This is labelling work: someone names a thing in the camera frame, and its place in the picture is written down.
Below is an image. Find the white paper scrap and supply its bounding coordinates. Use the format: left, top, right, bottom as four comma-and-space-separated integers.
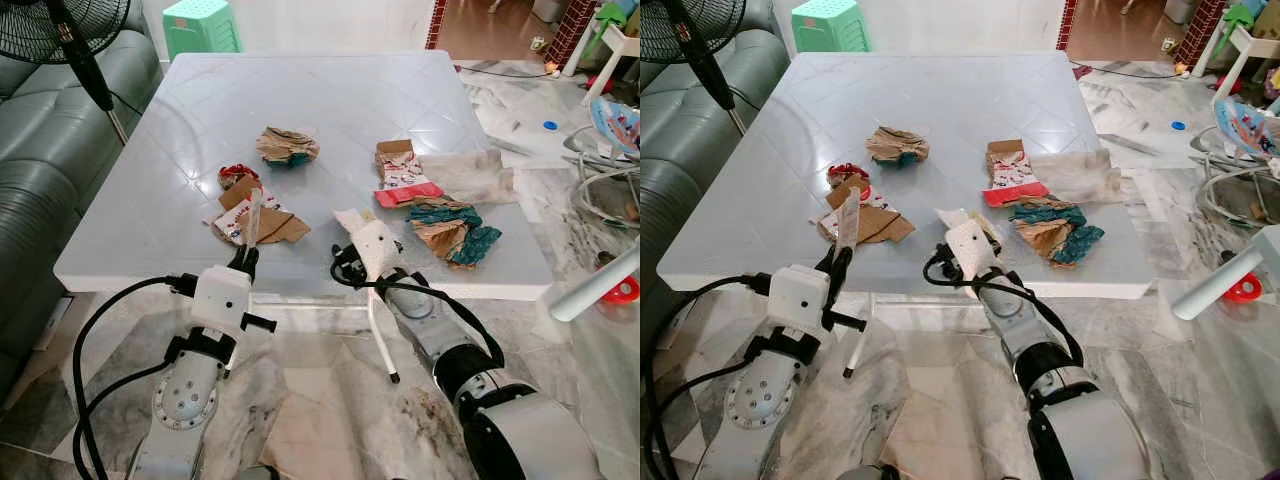
331, 207, 379, 243
935, 207, 986, 241

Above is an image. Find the white printed paper strip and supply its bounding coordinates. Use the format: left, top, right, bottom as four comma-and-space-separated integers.
836, 187, 862, 251
243, 188, 265, 249

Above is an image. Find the torn brown cardboard piece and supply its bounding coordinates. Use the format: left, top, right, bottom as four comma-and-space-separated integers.
817, 177, 917, 247
204, 177, 312, 248

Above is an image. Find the red white printed carton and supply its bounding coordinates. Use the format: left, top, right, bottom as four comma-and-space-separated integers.
983, 139, 1051, 209
373, 139, 445, 210

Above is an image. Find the large teal brown crumpled paper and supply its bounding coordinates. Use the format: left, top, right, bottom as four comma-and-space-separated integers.
1008, 199, 1106, 269
404, 199, 504, 270

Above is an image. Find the small brown teal paper ball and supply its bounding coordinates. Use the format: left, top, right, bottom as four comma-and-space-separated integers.
256, 126, 322, 169
865, 126, 931, 169

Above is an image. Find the beige crumpled plastic bag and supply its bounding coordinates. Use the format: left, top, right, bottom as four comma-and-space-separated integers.
415, 149, 517, 207
1025, 149, 1124, 206

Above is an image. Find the grey green leather sofa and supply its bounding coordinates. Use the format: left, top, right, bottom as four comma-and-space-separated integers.
640, 28, 791, 331
0, 28, 166, 396

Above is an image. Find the green plastic stool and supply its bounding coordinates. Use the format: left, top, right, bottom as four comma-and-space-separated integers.
161, 0, 242, 61
790, 0, 871, 54

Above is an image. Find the colourful baby bouncer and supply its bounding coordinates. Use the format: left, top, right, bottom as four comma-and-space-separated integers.
563, 95, 641, 233
1190, 97, 1280, 229

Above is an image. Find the black standing fan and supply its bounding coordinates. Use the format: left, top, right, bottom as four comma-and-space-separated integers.
0, 0, 133, 147
640, 0, 749, 137

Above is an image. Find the white child chair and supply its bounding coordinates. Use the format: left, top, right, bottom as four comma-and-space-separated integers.
1195, 0, 1280, 106
560, 0, 641, 107

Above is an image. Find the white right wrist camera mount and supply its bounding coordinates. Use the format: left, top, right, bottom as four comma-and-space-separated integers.
350, 219, 409, 288
944, 219, 1004, 288

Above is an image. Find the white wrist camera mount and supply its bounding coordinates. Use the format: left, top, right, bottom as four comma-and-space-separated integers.
944, 219, 1004, 288
766, 264, 837, 343
190, 264, 254, 343
350, 219, 409, 288

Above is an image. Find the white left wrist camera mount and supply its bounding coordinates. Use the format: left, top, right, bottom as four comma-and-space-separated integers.
766, 264, 837, 343
190, 264, 254, 343

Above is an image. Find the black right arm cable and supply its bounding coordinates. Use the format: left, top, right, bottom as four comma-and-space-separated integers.
330, 255, 507, 373
922, 255, 1086, 369

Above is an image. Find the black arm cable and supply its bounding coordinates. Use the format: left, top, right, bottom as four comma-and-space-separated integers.
70, 276, 201, 480
640, 274, 776, 480
330, 255, 507, 373
922, 255, 1086, 369

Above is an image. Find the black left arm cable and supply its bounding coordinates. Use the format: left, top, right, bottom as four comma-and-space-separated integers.
640, 274, 776, 480
70, 276, 201, 480

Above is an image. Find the red plastic ring toy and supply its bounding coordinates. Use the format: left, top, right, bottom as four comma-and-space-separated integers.
1222, 273, 1264, 304
600, 275, 641, 305

